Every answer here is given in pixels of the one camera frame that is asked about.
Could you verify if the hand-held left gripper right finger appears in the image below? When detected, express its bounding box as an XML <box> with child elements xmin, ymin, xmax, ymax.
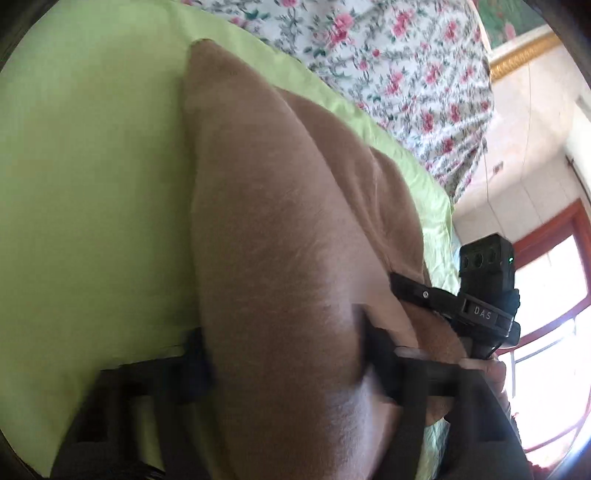
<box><xmin>364</xmin><ymin>318</ymin><xmax>528</xmax><ymax>480</ymax></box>

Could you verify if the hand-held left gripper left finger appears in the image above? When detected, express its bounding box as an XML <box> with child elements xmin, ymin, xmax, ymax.
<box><xmin>50</xmin><ymin>329</ymin><xmax>214</xmax><ymax>480</ymax></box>

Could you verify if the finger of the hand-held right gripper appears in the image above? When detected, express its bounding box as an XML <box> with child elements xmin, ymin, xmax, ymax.
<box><xmin>390</xmin><ymin>272</ymin><xmax>463</xmax><ymax>322</ymax></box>

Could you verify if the beige knitted sweater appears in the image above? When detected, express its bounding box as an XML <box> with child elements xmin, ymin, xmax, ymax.
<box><xmin>182</xmin><ymin>39</ymin><xmax>467</xmax><ymax>480</ymax></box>

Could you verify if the person's right hand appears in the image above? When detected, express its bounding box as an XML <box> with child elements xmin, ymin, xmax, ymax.
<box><xmin>461</xmin><ymin>357</ymin><xmax>509</xmax><ymax>398</ymax></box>

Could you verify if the light green bed sheet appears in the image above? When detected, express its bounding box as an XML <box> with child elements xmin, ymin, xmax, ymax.
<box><xmin>0</xmin><ymin>0</ymin><xmax>462</xmax><ymax>480</ymax></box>

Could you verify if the gold framed picture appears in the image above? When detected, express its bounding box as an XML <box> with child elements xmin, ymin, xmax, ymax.
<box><xmin>475</xmin><ymin>0</ymin><xmax>571</xmax><ymax>84</ymax></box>

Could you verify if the white pink floral quilt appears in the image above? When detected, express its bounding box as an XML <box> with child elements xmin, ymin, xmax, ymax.
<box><xmin>180</xmin><ymin>0</ymin><xmax>497</xmax><ymax>206</ymax></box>

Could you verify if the red window frame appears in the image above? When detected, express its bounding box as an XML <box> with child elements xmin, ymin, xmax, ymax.
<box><xmin>503</xmin><ymin>198</ymin><xmax>591</xmax><ymax>472</ymax></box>

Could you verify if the thin wall cable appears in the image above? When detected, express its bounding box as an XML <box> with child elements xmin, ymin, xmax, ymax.
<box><xmin>484</xmin><ymin>152</ymin><xmax>496</xmax><ymax>208</ymax></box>

